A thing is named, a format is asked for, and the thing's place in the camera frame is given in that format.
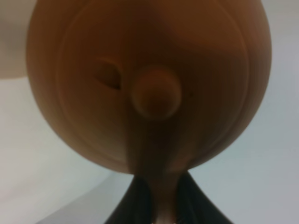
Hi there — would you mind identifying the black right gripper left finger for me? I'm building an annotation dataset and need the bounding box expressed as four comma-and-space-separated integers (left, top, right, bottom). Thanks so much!
105, 176, 154, 224

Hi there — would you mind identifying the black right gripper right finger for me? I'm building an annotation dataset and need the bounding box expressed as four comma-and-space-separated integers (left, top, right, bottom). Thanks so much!
176, 172, 231, 224

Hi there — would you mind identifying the brown clay teapot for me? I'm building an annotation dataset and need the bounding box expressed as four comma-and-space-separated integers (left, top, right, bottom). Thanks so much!
26, 0, 271, 224

